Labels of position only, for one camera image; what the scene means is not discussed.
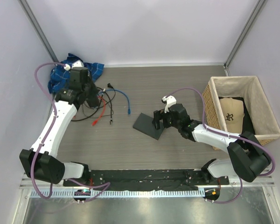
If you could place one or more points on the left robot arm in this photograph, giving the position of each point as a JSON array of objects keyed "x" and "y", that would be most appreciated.
[{"x": 40, "y": 161}]

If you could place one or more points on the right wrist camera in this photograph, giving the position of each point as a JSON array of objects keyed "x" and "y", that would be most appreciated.
[{"x": 168, "y": 101}]

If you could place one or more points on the black network switch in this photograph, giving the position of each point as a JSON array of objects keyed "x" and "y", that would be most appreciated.
[{"x": 144, "y": 124}]

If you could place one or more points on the black garment in basket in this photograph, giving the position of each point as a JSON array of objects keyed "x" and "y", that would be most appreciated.
[{"x": 247, "y": 122}]

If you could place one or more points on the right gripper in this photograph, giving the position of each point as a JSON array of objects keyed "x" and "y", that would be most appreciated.
[{"x": 157, "y": 115}]

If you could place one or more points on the slotted cable duct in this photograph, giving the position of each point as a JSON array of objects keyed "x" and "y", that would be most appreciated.
[{"x": 83, "y": 193}]

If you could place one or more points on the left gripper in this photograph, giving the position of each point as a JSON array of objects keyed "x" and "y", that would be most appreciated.
[{"x": 95, "y": 91}]

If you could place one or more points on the beige cap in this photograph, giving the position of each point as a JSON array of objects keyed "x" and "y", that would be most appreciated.
[{"x": 233, "y": 112}]

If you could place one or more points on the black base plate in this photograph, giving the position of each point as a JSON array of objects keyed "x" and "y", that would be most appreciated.
[{"x": 152, "y": 179}]

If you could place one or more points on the blue plaid cloth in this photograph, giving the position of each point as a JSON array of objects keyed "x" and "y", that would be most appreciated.
[{"x": 59, "y": 77}]

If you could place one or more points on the wicker basket with liner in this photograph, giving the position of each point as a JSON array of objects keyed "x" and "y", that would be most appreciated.
[{"x": 258, "y": 117}]

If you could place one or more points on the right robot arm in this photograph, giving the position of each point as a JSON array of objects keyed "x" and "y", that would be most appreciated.
[{"x": 247, "y": 159}]

